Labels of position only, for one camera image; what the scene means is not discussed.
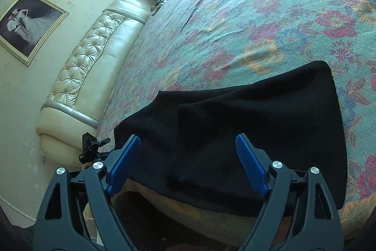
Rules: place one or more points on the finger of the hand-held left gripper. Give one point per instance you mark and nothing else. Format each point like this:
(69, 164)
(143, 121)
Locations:
(88, 139)
(102, 141)

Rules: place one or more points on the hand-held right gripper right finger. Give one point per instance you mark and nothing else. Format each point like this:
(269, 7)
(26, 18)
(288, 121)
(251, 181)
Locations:
(252, 165)

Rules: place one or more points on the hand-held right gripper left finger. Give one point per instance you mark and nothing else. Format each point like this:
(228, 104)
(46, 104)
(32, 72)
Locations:
(122, 165)

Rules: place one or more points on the black pants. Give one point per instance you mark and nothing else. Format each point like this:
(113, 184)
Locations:
(235, 109)

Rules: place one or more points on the cream tufted leather headboard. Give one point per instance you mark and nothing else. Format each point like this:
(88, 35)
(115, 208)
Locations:
(88, 62)

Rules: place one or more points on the framed photo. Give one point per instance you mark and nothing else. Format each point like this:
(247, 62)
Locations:
(29, 24)

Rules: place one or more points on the bed with floral bedspread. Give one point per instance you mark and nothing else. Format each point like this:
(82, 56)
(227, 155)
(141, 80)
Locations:
(264, 4)

